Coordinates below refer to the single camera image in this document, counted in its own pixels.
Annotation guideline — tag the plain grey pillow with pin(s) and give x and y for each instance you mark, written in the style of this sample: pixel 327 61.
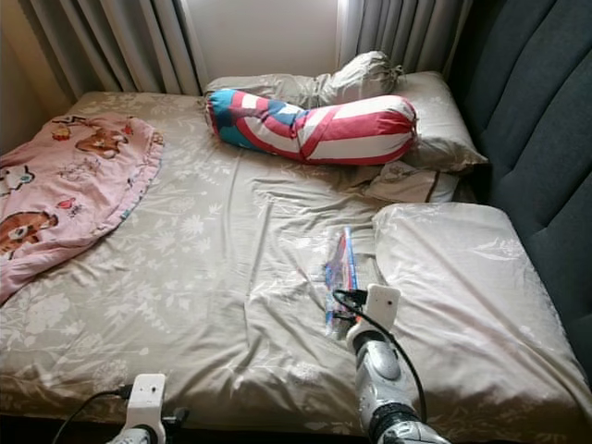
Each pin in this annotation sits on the plain grey pillow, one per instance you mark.
pixel 439 120

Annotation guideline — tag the red white blue bolster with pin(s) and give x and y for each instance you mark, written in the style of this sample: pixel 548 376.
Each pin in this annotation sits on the red white blue bolster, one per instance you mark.
pixel 351 134

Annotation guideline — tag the colourful comic book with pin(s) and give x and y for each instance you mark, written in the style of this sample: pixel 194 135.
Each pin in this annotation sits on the colourful comic book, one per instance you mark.
pixel 338 277

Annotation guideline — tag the grey floral bed sheet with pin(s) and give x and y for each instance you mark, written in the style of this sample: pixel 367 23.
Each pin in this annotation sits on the grey floral bed sheet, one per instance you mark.
pixel 222 277

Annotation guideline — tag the beige cloth with brown stripe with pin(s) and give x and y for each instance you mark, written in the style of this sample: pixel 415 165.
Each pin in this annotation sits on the beige cloth with brown stripe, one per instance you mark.
pixel 412 183

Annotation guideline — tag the large grey floral pillow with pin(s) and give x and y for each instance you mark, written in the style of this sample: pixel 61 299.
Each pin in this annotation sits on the large grey floral pillow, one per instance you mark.
pixel 472 287

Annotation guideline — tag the crumpled grey pillow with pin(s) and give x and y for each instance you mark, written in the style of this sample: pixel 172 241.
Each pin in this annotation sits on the crumpled grey pillow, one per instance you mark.
pixel 356 76

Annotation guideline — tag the grey curtain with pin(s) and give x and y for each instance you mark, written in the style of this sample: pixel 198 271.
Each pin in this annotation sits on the grey curtain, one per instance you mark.
pixel 116 42
pixel 402 32

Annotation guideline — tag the bright window pane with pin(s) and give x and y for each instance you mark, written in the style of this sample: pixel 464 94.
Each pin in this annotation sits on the bright window pane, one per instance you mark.
pixel 264 37

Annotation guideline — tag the dark blue upholstered headboard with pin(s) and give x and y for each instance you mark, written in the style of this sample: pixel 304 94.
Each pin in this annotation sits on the dark blue upholstered headboard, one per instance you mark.
pixel 536 120

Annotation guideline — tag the pink cartoon quilt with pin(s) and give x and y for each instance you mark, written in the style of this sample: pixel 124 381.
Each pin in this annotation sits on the pink cartoon quilt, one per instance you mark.
pixel 65 185

